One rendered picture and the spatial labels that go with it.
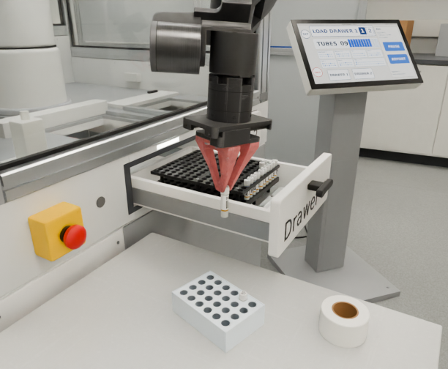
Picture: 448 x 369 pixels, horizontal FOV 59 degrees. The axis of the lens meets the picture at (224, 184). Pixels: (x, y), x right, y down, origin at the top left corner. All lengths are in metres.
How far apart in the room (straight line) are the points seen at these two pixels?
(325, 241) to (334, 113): 0.62
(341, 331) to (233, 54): 0.40
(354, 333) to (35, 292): 0.52
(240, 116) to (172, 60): 0.10
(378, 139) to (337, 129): 2.09
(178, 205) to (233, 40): 0.40
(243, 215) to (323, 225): 1.24
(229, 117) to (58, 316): 0.43
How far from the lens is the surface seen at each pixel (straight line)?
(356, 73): 1.67
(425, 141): 3.83
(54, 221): 0.67
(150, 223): 0.92
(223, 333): 0.59
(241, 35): 0.47
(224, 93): 0.48
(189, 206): 0.76
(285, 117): 2.58
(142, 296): 0.72
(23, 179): 0.68
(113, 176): 0.80
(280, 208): 0.65
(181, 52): 0.47
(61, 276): 0.78
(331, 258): 2.06
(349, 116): 1.78
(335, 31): 1.74
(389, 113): 3.78
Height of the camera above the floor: 1.20
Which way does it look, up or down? 23 degrees down
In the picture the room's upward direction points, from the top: straight up
